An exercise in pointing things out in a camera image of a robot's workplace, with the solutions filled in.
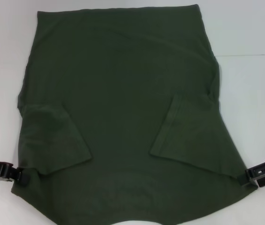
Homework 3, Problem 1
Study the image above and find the dark green shirt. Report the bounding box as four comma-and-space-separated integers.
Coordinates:
10, 3, 258, 225

